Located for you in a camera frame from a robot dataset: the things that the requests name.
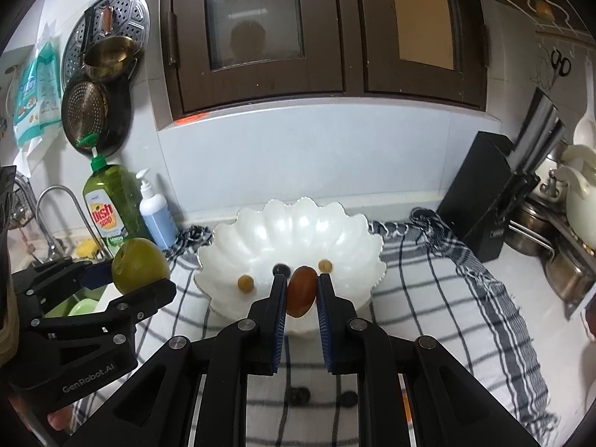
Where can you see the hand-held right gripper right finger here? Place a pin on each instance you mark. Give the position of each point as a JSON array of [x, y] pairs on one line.
[[324, 328]]

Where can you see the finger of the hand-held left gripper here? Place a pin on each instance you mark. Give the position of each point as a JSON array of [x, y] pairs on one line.
[[149, 298], [95, 275]]

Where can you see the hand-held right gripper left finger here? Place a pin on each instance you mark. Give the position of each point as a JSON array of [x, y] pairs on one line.
[[279, 323]]

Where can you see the green apple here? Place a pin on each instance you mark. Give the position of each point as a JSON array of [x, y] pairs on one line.
[[139, 265]]

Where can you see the red oval jujube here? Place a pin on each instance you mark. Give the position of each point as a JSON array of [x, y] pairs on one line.
[[301, 291]]

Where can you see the small yellow longan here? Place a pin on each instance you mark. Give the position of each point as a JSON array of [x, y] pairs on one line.
[[325, 265], [246, 284]]

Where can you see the small dark grape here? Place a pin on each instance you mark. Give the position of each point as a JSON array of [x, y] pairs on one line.
[[279, 269]]

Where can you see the white scalloped bowl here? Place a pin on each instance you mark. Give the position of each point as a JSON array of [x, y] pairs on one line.
[[298, 233]]

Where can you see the person's left hand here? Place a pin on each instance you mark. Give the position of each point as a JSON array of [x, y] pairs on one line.
[[59, 419]]

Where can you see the yellow sponge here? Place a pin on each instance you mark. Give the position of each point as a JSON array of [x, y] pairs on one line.
[[88, 249]]

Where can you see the green plastic basin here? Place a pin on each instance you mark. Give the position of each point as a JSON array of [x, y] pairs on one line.
[[84, 308]]

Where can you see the green dish soap bottle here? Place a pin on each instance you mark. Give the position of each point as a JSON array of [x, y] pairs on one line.
[[109, 209]]

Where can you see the dark purple plum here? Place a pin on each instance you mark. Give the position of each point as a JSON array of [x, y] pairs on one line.
[[347, 397], [298, 396]]

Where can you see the blue pump bottle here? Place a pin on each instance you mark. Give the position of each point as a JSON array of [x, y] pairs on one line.
[[158, 219]]

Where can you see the thin chrome faucet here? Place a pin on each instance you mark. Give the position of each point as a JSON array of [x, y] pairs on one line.
[[55, 188]]

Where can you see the black white checked cloth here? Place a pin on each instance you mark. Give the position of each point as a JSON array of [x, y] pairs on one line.
[[419, 298]]

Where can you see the perforated strainer pan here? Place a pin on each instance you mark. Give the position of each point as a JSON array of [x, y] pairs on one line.
[[84, 111]]

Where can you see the paper towel bag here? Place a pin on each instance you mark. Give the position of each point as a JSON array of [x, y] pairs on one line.
[[37, 98]]

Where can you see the black knife block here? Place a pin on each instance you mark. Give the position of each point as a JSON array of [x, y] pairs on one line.
[[484, 195]]

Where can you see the brass ladle pot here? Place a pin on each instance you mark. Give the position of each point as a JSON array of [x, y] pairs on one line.
[[109, 53]]

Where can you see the stainless steel pot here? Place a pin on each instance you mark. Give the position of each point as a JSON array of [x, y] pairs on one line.
[[528, 228], [570, 274]]

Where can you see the brown glass cabinet door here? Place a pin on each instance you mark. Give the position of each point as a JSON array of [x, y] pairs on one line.
[[186, 32], [372, 32]]

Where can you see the steel steamer plate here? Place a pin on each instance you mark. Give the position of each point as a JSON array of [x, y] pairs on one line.
[[135, 14]]

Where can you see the cream ceramic teapot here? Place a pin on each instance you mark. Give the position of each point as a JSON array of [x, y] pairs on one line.
[[582, 195]]

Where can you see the white plastic spoon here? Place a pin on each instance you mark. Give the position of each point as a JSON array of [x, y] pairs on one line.
[[585, 128]]

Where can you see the black scissors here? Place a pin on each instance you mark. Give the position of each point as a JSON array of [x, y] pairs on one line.
[[561, 63]]

